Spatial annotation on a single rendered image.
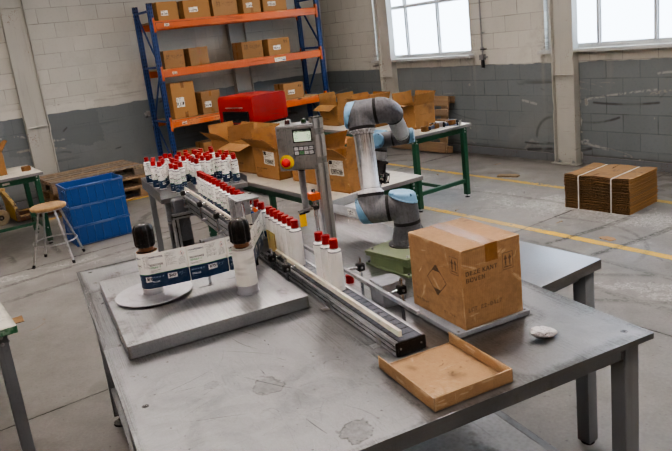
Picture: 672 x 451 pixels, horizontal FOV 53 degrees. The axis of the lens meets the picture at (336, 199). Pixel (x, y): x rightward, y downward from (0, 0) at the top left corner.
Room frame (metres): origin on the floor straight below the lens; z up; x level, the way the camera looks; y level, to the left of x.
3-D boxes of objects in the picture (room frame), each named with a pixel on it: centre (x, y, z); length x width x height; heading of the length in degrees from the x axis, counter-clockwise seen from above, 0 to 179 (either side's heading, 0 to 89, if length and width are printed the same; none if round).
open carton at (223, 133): (6.01, 0.87, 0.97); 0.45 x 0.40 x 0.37; 126
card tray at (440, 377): (1.76, -0.25, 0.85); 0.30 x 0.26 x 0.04; 24
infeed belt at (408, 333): (2.67, 0.16, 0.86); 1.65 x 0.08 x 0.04; 24
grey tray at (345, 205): (3.28, -0.11, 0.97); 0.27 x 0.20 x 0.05; 34
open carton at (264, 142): (5.27, 0.41, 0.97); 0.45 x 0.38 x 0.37; 127
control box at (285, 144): (2.80, 0.13, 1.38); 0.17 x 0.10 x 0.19; 79
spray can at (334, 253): (2.39, 0.03, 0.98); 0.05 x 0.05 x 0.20
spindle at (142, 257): (2.58, 0.78, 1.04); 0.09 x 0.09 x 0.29
